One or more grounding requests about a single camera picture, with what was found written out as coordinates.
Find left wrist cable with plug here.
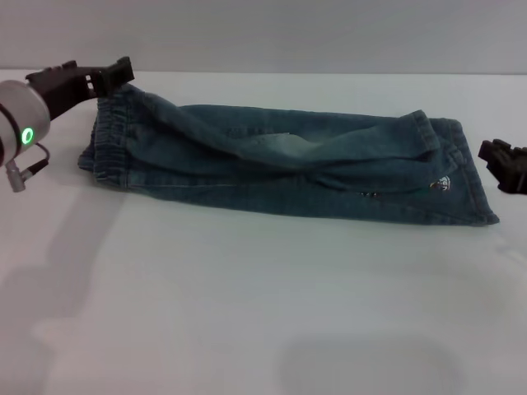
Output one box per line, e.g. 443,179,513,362
5,142,51,193

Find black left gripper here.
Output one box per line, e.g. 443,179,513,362
25,56,137,121

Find blue denim shorts with print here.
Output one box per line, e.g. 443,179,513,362
77,84,501,228

